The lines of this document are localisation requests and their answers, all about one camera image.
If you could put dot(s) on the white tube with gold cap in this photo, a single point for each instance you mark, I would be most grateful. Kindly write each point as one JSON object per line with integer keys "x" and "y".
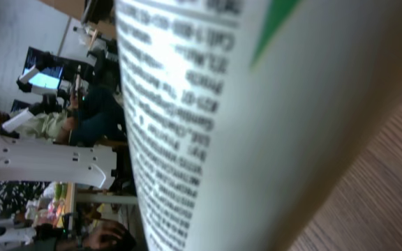
{"x": 243, "y": 115}

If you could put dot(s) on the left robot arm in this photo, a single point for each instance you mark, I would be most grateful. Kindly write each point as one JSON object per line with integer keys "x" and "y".
{"x": 36, "y": 160}

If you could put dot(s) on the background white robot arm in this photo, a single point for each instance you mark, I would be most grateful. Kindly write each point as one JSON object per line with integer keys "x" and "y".
{"x": 8, "y": 128}

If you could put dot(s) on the seated person in background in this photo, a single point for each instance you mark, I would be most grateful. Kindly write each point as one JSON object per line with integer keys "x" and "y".
{"x": 99, "y": 116}

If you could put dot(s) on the background computer monitor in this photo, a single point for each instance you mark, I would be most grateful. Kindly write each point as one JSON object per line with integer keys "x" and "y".
{"x": 42, "y": 72}

